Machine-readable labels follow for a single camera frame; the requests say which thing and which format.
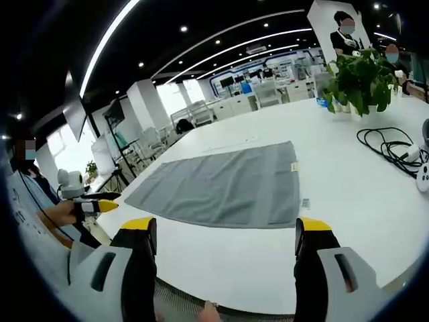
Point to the black screen on stand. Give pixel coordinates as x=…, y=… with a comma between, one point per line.
x=114, y=113

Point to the grey towel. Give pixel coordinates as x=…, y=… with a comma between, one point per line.
x=221, y=188

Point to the white handheld controller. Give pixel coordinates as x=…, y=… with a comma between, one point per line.
x=423, y=177

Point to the black tripod stand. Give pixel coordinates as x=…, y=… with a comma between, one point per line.
x=117, y=151

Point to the white table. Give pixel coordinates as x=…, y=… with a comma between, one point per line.
x=241, y=258

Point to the white slatted chair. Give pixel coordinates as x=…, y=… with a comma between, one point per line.
x=268, y=95

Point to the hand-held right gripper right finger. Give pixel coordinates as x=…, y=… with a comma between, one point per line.
x=335, y=288

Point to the blue barrel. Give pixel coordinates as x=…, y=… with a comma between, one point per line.
x=246, y=88

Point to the person's torso in light shirt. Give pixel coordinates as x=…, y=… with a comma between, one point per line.
x=30, y=214

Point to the small paper label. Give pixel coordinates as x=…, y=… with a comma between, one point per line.
x=305, y=203

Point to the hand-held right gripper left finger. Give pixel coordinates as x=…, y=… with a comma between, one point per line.
x=100, y=288

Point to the green potted plant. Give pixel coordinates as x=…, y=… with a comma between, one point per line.
x=362, y=80

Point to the white plug adapter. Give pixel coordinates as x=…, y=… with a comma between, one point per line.
x=413, y=153

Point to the person's right hand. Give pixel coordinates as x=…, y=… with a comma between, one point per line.
x=209, y=313

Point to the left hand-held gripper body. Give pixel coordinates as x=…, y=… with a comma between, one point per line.
x=71, y=182

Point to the grey round device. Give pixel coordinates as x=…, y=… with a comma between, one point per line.
x=426, y=131

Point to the small green plant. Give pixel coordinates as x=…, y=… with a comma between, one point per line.
x=91, y=166

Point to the person's left hand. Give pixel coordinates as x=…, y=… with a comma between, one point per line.
x=67, y=214

